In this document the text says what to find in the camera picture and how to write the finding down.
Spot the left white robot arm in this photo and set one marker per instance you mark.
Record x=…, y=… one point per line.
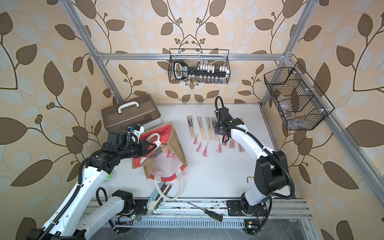
x=66, y=222

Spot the black wire basket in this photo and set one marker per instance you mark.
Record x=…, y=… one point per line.
x=300, y=102
x=216, y=57

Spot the back black wire basket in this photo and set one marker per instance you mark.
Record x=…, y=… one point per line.
x=216, y=57

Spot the grey stapler tool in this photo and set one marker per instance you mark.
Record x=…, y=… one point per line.
x=156, y=199

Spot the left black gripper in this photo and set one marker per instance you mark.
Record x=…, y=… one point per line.
x=143, y=149

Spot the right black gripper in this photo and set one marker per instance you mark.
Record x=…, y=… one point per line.
x=217, y=130

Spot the yellow hex key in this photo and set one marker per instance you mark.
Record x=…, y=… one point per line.
x=249, y=178

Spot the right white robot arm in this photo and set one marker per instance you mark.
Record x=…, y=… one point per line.
x=272, y=179

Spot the folding fan black print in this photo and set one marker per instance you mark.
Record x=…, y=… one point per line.
x=194, y=136

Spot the black handled screwdriver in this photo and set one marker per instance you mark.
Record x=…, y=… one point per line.
x=209, y=213

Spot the black socket set holder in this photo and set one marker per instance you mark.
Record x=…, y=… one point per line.
x=184, y=71

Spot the folding fan plain wood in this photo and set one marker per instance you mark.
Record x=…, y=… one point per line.
x=203, y=135

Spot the brown toolbox with white handle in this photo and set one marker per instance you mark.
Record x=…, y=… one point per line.
x=138, y=111

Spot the right black wire basket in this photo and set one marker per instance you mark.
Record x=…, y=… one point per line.
x=300, y=102

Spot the green round button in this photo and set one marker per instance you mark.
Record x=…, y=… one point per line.
x=110, y=178

